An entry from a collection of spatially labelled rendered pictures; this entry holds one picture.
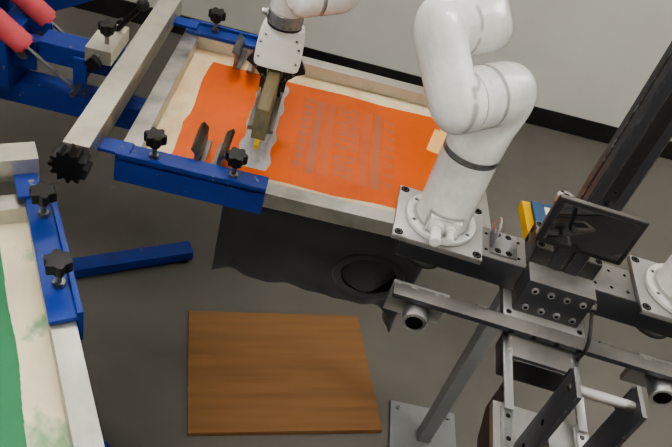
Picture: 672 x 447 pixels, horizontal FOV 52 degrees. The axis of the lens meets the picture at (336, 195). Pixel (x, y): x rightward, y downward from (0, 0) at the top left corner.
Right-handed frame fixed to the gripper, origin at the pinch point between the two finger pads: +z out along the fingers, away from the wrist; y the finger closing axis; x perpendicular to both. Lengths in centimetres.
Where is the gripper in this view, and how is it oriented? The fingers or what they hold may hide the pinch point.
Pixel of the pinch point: (272, 84)
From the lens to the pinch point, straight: 157.9
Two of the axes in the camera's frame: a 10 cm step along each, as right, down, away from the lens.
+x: 0.8, -6.3, 7.7
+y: 9.7, 2.3, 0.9
